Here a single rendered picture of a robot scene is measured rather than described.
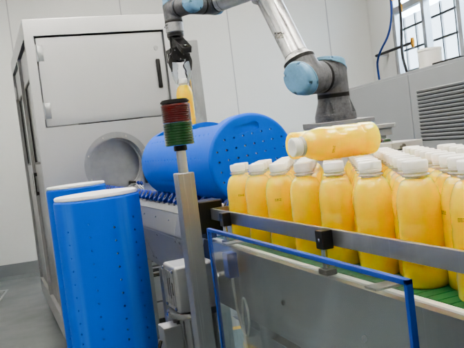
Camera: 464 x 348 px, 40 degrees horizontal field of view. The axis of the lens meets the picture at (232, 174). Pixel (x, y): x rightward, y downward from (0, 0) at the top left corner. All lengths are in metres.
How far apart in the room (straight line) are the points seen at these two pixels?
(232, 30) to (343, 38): 1.30
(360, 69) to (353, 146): 6.28
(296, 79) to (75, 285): 1.00
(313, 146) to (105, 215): 0.95
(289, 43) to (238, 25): 5.01
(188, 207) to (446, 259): 0.65
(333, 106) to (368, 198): 1.24
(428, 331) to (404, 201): 0.19
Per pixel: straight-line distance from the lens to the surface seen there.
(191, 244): 1.39
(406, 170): 1.00
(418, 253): 0.95
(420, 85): 3.99
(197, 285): 1.41
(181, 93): 2.66
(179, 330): 1.68
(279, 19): 2.30
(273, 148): 1.97
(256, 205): 1.52
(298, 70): 2.20
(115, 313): 2.11
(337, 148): 1.31
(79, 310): 2.16
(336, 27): 7.57
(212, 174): 1.90
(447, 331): 0.91
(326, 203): 1.20
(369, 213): 1.09
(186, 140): 1.37
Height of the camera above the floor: 1.16
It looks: 3 degrees down
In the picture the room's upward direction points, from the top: 7 degrees counter-clockwise
